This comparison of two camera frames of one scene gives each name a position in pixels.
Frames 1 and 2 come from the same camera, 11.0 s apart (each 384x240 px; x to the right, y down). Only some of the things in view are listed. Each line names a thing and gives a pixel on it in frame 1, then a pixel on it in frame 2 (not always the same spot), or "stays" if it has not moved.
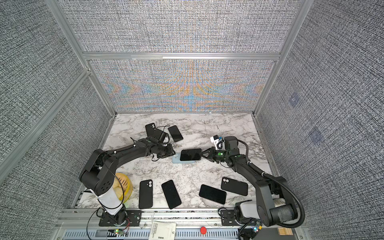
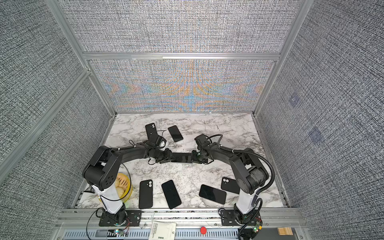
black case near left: (146, 197) stays
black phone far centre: (175, 133) stays
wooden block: (285, 231) stays
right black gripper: (212, 154) → (193, 154)
